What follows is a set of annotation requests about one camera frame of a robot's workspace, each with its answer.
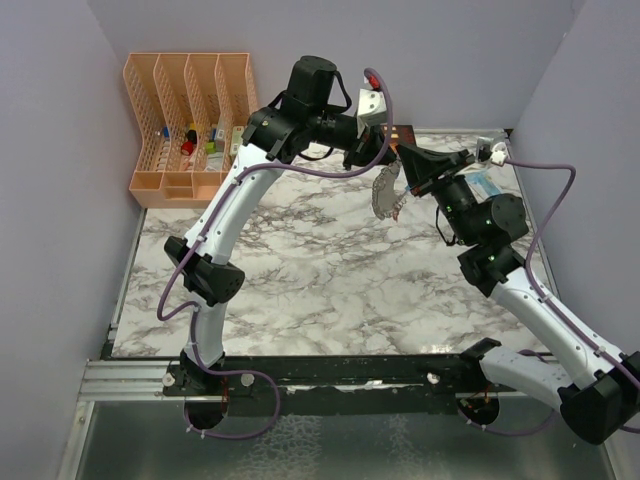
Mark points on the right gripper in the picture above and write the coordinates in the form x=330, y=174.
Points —
x=424, y=166

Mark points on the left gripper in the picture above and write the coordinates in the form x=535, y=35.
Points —
x=365, y=149

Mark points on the metal keyring holder blue handle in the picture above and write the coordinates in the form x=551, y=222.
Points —
x=384, y=198

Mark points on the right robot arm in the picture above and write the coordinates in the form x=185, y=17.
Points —
x=594, y=385

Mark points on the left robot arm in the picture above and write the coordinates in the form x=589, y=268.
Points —
x=298, y=131

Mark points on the brown book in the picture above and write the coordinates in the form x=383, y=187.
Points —
x=400, y=134

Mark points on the blue packaged toothbrush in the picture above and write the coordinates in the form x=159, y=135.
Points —
x=481, y=180

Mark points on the green white box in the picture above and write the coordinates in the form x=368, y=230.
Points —
x=236, y=141

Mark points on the orange plastic file organizer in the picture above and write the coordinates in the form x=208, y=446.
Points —
x=179, y=97

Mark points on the red round bottle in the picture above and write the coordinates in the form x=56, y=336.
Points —
x=187, y=148

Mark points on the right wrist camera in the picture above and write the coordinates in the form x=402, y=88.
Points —
x=492, y=151

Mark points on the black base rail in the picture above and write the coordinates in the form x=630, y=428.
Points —
x=258, y=386

